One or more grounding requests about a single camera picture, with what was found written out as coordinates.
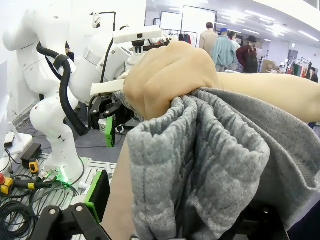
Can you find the black stand with white camera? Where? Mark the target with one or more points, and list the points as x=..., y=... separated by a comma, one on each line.
x=96, y=21

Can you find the yellow emergency stop box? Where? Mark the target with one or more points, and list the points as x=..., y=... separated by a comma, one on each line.
x=5, y=183

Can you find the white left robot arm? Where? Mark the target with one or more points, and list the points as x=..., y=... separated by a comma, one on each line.
x=47, y=117

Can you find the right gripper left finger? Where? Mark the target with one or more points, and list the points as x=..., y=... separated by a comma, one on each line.
x=98, y=195

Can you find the mannequin in teal jacket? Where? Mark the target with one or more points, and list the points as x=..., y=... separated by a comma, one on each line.
x=223, y=55

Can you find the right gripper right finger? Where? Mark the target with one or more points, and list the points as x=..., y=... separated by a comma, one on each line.
x=262, y=222

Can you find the mannequin in maroon jacket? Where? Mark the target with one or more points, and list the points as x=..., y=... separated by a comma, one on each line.
x=248, y=57

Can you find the black power box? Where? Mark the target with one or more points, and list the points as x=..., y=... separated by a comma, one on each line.
x=30, y=152

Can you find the grey training pants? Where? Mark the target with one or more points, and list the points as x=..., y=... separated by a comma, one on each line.
x=212, y=162

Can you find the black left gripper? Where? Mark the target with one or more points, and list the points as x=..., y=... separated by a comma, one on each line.
x=105, y=107

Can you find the black clothes rack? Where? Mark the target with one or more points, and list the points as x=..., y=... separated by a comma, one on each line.
x=180, y=36

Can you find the aluminium base plate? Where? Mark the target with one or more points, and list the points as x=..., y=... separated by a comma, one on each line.
x=100, y=167

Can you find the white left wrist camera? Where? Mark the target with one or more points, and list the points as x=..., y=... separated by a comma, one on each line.
x=147, y=32

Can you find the person's right forearm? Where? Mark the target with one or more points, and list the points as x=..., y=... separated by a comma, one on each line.
x=275, y=90

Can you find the person's right hand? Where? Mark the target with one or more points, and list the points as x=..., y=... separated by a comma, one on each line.
x=170, y=72

